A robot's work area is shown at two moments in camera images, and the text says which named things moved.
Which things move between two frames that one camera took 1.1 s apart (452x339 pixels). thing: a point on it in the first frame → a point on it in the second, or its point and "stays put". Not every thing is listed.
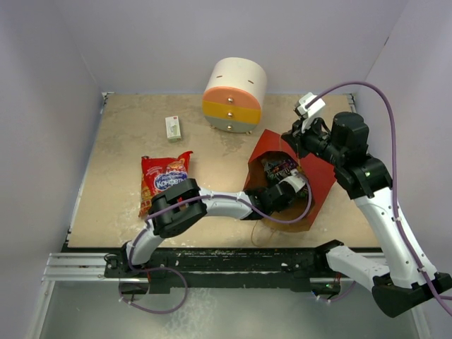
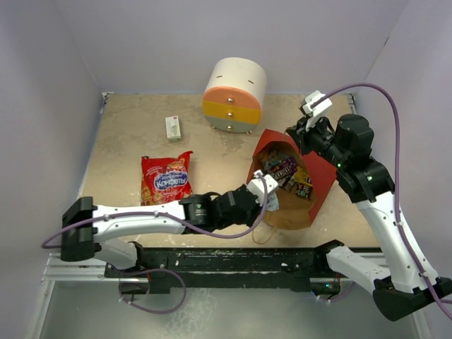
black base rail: [227, 267] stays put
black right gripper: [297, 138] stays put
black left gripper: [268, 187] → [250, 219]
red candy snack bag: [158, 174] stays put
